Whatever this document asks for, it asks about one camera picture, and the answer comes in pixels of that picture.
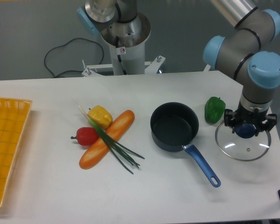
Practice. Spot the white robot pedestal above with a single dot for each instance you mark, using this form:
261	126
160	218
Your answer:
126	43

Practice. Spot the yellow woven basket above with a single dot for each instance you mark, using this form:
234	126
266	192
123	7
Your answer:
14	114

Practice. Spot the dark saucepan blue handle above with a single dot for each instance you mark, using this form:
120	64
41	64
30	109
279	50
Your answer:
173	127

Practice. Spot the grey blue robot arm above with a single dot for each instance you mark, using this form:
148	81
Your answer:
240	57

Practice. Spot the glass lid blue knob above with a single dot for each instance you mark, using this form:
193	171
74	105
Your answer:
242	144

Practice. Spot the orange baguette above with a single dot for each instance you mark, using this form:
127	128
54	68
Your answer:
107	140

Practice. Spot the green spring onion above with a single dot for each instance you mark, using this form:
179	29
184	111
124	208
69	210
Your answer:
112	144

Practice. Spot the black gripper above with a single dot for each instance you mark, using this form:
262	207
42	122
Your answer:
263	122

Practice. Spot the green bell pepper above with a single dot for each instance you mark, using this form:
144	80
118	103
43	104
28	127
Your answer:
214	109

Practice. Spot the yellow bell pepper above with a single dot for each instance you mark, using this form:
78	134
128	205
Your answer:
100	116

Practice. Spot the red bell pepper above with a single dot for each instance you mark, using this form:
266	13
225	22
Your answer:
85	136

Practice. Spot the white pedestal base frame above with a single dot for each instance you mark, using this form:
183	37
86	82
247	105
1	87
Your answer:
100	68

